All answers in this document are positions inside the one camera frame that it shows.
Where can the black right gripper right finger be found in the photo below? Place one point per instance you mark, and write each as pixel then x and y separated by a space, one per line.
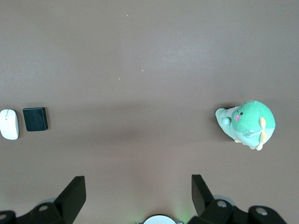
pixel 203 198

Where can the green dinosaur plush toy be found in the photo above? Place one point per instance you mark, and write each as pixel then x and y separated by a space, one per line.
pixel 252 116

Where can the brown table cover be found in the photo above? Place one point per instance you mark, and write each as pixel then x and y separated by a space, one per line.
pixel 149 81

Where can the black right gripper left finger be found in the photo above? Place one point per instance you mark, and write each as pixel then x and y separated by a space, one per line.
pixel 70 198

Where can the black square box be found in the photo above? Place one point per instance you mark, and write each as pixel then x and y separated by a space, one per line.
pixel 35 119

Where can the white computer mouse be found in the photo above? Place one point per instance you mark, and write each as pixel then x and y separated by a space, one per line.
pixel 9 124

